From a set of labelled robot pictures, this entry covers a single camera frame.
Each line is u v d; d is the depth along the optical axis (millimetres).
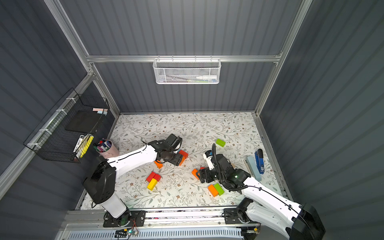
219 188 813
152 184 829
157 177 866
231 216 736
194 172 866
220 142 1020
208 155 709
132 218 722
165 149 646
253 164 908
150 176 867
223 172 594
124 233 721
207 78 925
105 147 875
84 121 783
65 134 733
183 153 950
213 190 806
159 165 896
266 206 471
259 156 916
